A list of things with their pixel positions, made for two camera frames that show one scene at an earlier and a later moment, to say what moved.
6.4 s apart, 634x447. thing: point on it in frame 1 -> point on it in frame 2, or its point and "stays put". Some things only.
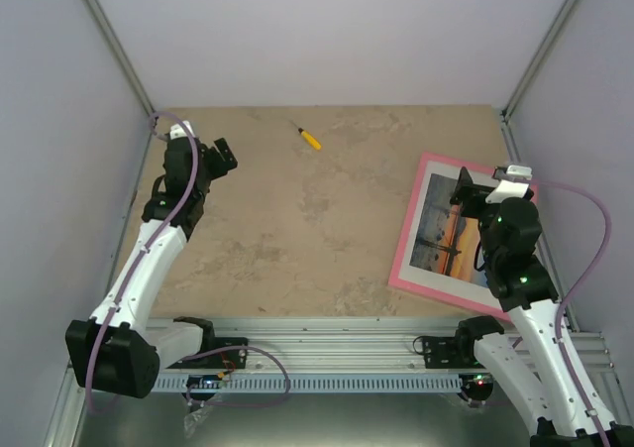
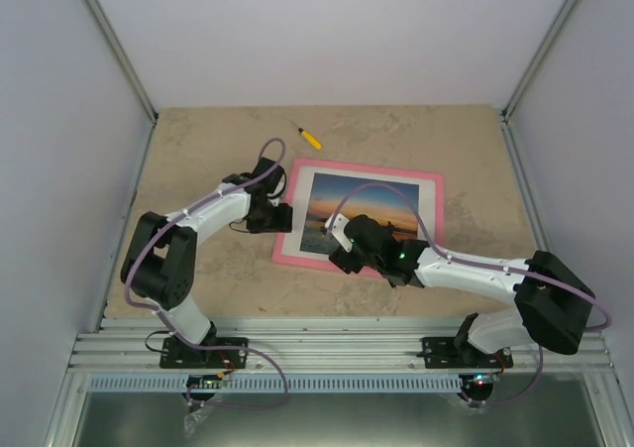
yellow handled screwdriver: (308, 137) stays put
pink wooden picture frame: (435, 248) -> (293, 170)
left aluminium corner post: (114, 38) stays put
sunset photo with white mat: (440, 252) -> (319, 189)
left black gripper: (220, 167) -> (283, 223)
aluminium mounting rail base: (351, 347) stays put
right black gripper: (466, 186) -> (346, 264)
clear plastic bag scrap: (193, 418) stays put
